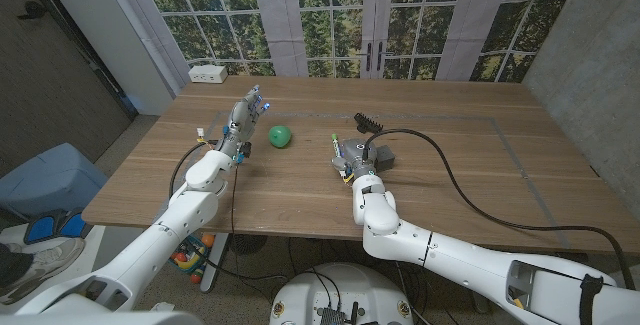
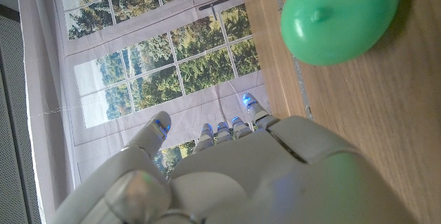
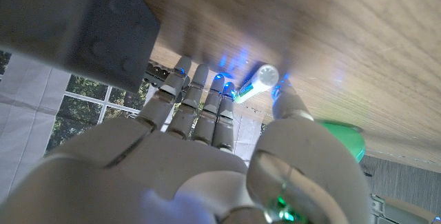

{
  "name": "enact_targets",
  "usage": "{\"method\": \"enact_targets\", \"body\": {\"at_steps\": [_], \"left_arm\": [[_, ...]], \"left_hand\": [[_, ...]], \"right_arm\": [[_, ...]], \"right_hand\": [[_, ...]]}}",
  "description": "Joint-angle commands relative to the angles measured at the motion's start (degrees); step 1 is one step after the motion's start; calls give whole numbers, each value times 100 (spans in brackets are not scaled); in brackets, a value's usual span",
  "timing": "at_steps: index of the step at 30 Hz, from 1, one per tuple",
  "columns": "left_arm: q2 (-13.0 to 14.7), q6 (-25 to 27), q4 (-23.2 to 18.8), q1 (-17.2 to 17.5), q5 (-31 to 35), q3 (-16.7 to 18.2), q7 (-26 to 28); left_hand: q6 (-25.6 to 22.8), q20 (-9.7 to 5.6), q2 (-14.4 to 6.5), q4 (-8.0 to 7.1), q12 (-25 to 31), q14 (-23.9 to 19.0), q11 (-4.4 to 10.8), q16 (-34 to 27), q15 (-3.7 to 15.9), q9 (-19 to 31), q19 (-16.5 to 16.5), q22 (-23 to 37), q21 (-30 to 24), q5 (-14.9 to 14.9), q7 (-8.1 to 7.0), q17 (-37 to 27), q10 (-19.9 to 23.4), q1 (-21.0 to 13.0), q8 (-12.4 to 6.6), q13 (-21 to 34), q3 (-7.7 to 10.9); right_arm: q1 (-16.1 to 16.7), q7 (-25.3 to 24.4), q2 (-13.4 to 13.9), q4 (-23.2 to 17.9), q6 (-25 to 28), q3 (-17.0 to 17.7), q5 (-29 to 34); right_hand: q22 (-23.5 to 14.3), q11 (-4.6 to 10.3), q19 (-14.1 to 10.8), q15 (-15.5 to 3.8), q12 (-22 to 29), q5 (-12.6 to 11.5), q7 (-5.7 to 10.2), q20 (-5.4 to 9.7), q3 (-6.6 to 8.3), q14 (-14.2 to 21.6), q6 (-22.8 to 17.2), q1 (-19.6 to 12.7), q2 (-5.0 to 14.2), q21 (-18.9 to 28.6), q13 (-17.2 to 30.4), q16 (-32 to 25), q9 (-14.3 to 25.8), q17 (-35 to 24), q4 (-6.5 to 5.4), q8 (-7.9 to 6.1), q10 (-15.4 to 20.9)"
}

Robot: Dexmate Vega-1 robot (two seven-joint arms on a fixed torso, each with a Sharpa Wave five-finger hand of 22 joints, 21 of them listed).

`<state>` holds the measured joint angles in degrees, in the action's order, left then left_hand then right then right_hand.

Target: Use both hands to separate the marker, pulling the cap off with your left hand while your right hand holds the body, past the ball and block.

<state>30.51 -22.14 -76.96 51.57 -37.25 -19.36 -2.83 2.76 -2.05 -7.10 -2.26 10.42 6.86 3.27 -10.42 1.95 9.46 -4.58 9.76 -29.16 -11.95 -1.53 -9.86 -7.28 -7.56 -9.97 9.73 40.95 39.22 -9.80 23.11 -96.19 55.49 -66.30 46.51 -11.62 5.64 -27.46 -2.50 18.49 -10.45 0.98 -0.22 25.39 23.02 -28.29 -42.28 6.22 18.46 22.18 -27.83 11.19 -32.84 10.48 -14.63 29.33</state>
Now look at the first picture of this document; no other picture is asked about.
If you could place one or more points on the basket of colourful toys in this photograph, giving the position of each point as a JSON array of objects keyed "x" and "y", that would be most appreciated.
[{"x": 187, "y": 260}]

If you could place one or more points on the white table leg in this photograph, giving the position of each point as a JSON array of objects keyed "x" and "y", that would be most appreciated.
[{"x": 215, "y": 260}]

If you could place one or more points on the grey sneaker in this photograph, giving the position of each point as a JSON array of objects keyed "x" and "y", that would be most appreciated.
[{"x": 45, "y": 265}]

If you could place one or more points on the black comb-shaped part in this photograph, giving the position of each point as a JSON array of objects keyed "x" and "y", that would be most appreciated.
[{"x": 367, "y": 124}]

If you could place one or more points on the dark grey block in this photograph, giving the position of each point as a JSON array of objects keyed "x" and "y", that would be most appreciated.
[{"x": 385, "y": 157}]

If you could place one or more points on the green ball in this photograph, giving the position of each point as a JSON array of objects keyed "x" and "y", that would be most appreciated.
[{"x": 279, "y": 136}]

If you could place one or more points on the white green marker body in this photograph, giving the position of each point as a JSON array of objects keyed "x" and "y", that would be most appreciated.
[{"x": 337, "y": 148}]

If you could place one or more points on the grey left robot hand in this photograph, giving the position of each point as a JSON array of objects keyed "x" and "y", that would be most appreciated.
[{"x": 242, "y": 120}]

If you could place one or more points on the blue black foot pedal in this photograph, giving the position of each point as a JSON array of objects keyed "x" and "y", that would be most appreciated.
[{"x": 42, "y": 227}]

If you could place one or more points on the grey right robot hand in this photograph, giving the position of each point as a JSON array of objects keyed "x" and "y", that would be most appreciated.
[{"x": 357, "y": 157}]

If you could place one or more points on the white power strip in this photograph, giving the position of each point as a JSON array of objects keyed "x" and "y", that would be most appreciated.
[{"x": 207, "y": 73}]

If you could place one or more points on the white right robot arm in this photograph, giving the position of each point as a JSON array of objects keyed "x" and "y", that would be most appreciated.
[{"x": 450, "y": 260}]

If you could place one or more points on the blue plastic bin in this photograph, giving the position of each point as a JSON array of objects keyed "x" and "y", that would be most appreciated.
[{"x": 50, "y": 180}]

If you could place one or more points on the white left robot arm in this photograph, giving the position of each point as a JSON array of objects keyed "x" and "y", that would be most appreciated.
[{"x": 160, "y": 240}]

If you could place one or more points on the printed window backdrop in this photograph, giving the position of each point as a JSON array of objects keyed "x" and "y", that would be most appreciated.
[{"x": 320, "y": 20}]

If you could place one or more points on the white robot torso base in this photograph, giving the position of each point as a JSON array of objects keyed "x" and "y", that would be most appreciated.
[{"x": 345, "y": 290}]

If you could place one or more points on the black round fan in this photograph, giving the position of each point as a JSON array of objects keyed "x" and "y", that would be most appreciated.
[{"x": 247, "y": 244}]

